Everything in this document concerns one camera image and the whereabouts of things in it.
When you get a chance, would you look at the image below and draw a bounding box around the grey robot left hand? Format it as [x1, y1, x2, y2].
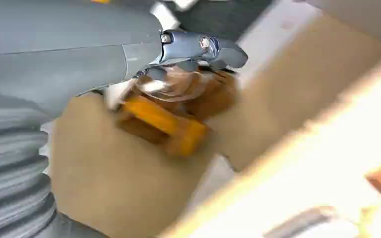
[0, 0, 249, 156]

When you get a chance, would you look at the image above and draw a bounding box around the ribbed grey left arm sleeve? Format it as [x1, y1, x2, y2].
[0, 92, 110, 238]

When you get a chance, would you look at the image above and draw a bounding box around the wooden card box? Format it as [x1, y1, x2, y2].
[50, 0, 381, 238]

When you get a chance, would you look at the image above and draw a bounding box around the grey metal bar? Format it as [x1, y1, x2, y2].
[262, 206, 359, 238]

